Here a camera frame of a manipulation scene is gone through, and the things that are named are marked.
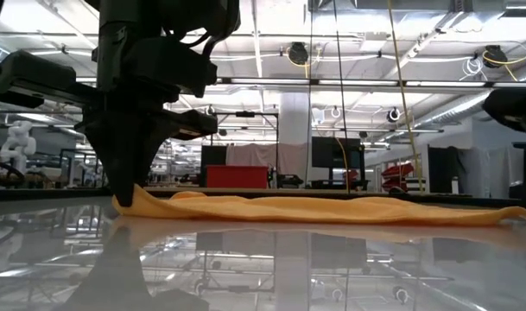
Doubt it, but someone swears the black metal frame stand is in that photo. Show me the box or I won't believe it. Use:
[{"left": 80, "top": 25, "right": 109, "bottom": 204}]
[{"left": 209, "top": 111, "right": 280, "bottom": 189}]

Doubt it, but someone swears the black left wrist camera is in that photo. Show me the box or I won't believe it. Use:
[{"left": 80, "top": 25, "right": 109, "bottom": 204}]
[{"left": 124, "top": 36, "right": 219, "bottom": 98}]

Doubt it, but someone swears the black low equipment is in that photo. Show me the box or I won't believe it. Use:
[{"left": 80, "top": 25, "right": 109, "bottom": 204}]
[{"left": 270, "top": 172, "right": 306, "bottom": 189}]

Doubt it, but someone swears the black-framed glass enclosure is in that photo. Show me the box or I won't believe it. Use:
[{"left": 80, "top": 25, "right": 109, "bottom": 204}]
[{"left": 58, "top": 148, "right": 108, "bottom": 190}]

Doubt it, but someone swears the long ceiling light bar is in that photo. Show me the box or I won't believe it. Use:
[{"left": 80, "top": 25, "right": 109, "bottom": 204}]
[{"left": 74, "top": 76, "right": 526, "bottom": 89}]

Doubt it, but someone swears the white square column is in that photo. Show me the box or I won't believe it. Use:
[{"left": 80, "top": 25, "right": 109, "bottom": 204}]
[{"left": 278, "top": 92, "right": 312, "bottom": 146}]

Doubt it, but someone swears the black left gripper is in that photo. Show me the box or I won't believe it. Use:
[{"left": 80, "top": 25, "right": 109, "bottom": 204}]
[{"left": 0, "top": 49, "right": 219, "bottom": 207}]

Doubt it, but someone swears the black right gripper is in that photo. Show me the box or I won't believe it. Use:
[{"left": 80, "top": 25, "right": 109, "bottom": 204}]
[{"left": 481, "top": 88, "right": 526, "bottom": 208}]

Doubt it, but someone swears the yellow hanging cable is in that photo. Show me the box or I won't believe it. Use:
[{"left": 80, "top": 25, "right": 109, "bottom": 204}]
[{"left": 386, "top": 0, "right": 424, "bottom": 194}]

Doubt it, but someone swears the black ceiling cable reel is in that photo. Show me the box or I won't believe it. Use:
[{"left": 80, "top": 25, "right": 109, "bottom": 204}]
[
  {"left": 287, "top": 41, "right": 310, "bottom": 67},
  {"left": 482, "top": 44, "right": 509, "bottom": 69}
]

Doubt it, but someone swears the white curtain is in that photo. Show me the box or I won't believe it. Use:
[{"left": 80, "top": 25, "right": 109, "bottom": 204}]
[{"left": 459, "top": 146, "right": 525, "bottom": 199}]

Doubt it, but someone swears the black monitor screen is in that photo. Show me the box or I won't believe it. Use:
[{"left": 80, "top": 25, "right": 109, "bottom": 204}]
[{"left": 311, "top": 136, "right": 362, "bottom": 169}]

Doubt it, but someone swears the black hanging cable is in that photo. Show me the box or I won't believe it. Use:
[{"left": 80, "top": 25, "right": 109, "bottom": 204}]
[
  {"left": 333, "top": 0, "right": 351, "bottom": 194},
  {"left": 304, "top": 0, "right": 314, "bottom": 187}
]

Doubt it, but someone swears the red box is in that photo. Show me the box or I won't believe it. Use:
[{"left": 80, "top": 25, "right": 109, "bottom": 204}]
[{"left": 205, "top": 165, "right": 270, "bottom": 189}]

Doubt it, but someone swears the white humanoid robot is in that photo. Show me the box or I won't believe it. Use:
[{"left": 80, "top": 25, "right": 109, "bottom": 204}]
[{"left": 0, "top": 120, "right": 37, "bottom": 175}]

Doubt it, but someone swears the red folded machine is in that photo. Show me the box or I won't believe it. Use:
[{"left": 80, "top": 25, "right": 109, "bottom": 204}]
[{"left": 381, "top": 162, "right": 416, "bottom": 194}]

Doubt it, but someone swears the beige hanging cloth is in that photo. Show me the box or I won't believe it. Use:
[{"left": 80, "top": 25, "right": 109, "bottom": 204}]
[{"left": 225, "top": 143, "right": 309, "bottom": 176}]

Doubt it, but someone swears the orange microfibre towel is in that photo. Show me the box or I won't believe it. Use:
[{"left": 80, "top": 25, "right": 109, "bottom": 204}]
[{"left": 111, "top": 183, "right": 526, "bottom": 228}]

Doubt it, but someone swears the black curved tube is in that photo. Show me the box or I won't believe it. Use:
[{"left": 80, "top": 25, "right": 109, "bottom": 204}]
[{"left": 0, "top": 158, "right": 25, "bottom": 187}]

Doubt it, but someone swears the black cabinet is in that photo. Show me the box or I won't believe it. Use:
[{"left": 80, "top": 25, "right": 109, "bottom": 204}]
[{"left": 427, "top": 145, "right": 461, "bottom": 194}]

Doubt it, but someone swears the black panel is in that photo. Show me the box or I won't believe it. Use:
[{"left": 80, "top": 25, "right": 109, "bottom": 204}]
[{"left": 200, "top": 144, "right": 228, "bottom": 187}]

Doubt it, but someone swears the silver ventilation duct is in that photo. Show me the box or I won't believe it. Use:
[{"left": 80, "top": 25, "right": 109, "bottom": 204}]
[{"left": 415, "top": 92, "right": 488, "bottom": 129}]

